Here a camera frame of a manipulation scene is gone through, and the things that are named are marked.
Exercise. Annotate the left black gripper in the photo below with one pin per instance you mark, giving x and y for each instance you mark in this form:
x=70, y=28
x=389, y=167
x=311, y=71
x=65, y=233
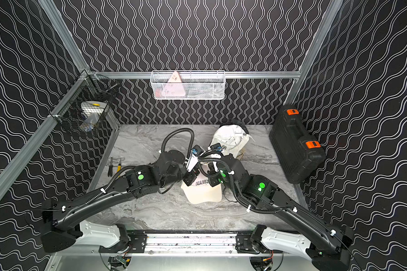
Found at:
x=188, y=176

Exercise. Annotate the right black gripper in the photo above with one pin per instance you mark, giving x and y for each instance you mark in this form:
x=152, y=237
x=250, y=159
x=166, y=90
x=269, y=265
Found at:
x=212, y=175

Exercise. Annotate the cream cap with text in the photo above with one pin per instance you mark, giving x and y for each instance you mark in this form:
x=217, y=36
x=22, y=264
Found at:
x=200, y=191

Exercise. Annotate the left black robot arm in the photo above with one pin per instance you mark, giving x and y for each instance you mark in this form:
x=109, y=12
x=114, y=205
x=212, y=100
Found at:
x=61, y=229

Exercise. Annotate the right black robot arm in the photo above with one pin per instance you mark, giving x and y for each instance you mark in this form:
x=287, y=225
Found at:
x=325, y=245

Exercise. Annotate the white cap at back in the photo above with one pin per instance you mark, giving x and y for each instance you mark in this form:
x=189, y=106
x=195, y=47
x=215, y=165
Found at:
x=232, y=137

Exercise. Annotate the black tool case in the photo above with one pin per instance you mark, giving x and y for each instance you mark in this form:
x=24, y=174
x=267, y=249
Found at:
x=299, y=152

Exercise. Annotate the pink triangle card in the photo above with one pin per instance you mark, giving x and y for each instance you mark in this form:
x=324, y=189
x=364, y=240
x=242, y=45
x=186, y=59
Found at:
x=174, y=87

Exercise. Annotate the aluminium back crossbar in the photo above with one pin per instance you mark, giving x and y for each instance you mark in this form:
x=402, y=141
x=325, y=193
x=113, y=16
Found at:
x=201, y=74

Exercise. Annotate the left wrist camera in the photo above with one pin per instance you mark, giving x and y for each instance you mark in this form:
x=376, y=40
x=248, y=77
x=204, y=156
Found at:
x=193, y=159

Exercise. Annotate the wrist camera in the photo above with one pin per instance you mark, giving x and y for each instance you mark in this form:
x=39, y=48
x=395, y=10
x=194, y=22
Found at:
x=218, y=150
x=193, y=159

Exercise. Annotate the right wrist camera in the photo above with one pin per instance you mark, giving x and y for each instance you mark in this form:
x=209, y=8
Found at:
x=218, y=150

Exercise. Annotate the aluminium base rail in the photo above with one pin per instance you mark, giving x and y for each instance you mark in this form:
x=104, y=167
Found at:
x=202, y=243

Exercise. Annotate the black wire basket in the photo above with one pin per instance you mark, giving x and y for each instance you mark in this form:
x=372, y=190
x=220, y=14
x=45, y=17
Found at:
x=96, y=88

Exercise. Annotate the aluminium frame post right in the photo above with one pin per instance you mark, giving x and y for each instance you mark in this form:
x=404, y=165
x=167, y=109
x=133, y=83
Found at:
x=318, y=40

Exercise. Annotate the aluminium frame post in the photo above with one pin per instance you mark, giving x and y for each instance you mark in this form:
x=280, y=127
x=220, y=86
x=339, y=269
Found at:
x=318, y=40
x=64, y=34

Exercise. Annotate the aluminium left side rail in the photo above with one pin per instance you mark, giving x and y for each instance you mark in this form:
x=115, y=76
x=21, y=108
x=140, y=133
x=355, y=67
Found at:
x=27, y=152

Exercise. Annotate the aluminium frame post left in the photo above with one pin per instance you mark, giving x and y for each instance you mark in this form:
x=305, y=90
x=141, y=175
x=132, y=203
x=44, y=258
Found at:
x=64, y=34

